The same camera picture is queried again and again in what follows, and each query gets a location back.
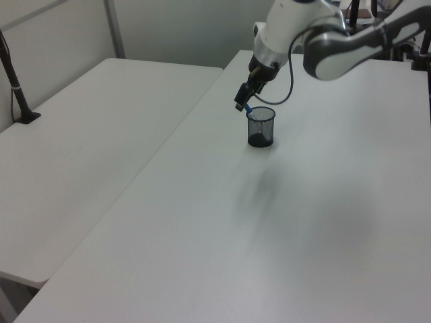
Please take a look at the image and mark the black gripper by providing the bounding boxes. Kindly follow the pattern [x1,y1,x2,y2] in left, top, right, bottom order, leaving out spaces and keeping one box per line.
[234,53,281,112]

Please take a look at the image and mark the blue and white marker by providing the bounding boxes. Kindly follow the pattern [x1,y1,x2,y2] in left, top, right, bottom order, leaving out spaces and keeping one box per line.
[243,104,271,141]

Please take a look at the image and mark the black mesh pen cup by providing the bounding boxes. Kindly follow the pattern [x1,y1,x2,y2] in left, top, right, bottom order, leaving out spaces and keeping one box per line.
[245,106,277,149]

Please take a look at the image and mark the thin black upright pole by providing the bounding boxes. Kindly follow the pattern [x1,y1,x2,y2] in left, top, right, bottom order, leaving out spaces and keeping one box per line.
[349,0,360,28]

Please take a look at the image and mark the white side table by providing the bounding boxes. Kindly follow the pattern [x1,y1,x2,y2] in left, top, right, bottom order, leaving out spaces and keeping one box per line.
[0,57,225,285]

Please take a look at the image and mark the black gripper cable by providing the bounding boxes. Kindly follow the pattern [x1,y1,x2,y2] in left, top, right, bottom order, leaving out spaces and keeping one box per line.
[253,32,308,106]

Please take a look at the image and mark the grey partition post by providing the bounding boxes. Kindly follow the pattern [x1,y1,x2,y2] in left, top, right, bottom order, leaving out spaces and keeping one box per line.
[103,0,127,60]

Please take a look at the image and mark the black clamp-mounted camera pole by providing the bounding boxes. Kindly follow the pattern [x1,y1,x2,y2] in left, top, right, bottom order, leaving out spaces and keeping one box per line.
[409,28,431,72]

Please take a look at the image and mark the black camera pole with base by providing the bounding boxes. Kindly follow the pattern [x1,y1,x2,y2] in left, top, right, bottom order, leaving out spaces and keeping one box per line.
[0,28,42,126]

